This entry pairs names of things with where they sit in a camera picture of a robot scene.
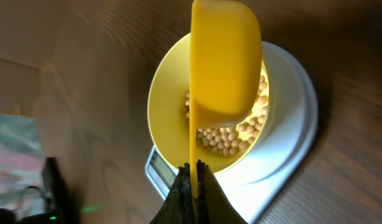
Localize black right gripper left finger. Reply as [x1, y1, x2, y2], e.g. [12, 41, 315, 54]
[150, 163, 193, 224]

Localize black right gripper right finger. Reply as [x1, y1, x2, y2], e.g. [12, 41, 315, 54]
[196, 160, 247, 224]

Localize yellow measuring scoop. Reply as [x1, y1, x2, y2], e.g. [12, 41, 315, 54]
[189, 0, 262, 198]

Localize white digital kitchen scale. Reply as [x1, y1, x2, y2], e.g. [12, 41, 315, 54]
[144, 42, 318, 223]

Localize yellow bowl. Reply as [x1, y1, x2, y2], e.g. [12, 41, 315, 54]
[147, 34, 273, 174]

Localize soybeans in bowl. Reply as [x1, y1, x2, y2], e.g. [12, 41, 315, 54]
[195, 72, 271, 159]

